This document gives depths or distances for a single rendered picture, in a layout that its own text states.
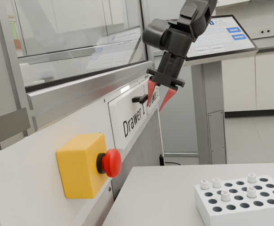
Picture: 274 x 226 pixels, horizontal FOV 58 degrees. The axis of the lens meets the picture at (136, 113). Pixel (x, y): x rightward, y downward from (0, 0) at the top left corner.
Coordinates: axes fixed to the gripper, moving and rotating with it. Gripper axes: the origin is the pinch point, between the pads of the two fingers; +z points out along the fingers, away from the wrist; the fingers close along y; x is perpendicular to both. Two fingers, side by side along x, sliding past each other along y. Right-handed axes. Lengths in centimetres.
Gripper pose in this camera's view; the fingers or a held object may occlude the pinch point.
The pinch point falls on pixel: (154, 106)
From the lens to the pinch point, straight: 68.1
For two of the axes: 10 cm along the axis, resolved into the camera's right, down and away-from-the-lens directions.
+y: -9.2, -3.7, 0.7
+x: -1.7, 2.3, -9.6
